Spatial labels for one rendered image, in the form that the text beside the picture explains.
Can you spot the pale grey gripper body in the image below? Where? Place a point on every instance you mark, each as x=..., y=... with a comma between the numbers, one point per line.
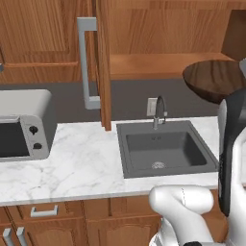
x=243, y=68

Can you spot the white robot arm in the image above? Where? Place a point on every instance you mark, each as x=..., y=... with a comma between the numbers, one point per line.
x=179, y=205

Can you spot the dark brown wooden bowl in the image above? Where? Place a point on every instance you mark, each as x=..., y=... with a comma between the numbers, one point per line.
x=211, y=78

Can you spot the open wooden cabinet door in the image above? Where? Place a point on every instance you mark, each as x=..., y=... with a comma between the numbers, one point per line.
x=104, y=64

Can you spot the dark grey tap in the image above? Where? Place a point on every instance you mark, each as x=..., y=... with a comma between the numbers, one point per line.
x=159, y=110

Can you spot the dark grey sink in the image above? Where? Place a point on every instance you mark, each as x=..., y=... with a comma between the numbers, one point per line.
x=166, y=150

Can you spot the wooden panel under sink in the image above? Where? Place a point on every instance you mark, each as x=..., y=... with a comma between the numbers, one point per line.
x=131, y=206

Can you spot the wooden base cupboard door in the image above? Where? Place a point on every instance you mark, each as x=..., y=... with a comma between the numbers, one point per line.
x=53, y=233
x=123, y=232

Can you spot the silver toaster oven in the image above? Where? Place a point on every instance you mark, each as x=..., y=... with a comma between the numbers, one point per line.
x=29, y=128

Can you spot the wooden drawer front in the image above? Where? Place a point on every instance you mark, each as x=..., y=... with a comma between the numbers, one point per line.
x=48, y=210

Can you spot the open wooden wall cabinet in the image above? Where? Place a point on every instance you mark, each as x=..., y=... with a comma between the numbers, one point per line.
x=166, y=38

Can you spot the white wall socket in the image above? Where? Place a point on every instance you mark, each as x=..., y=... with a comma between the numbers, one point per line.
x=151, y=107

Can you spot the closed wooden wall cabinet door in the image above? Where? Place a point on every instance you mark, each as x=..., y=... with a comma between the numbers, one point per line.
x=41, y=35

